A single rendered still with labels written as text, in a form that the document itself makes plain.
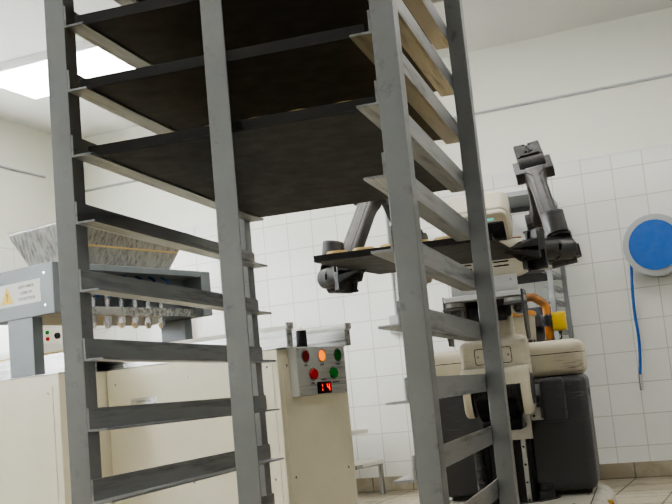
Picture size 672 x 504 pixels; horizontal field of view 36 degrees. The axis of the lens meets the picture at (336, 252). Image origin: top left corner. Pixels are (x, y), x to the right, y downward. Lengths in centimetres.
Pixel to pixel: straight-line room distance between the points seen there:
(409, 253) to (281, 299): 647
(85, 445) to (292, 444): 158
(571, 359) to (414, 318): 247
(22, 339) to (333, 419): 101
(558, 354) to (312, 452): 108
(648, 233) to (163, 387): 425
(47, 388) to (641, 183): 466
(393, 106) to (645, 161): 580
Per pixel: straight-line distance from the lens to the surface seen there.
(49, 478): 327
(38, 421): 329
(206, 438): 306
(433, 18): 178
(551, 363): 366
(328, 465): 304
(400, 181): 123
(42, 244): 345
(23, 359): 334
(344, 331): 310
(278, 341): 288
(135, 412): 147
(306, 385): 292
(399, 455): 732
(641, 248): 679
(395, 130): 124
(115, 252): 352
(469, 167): 184
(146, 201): 836
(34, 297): 331
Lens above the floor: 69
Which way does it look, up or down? 8 degrees up
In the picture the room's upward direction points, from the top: 5 degrees counter-clockwise
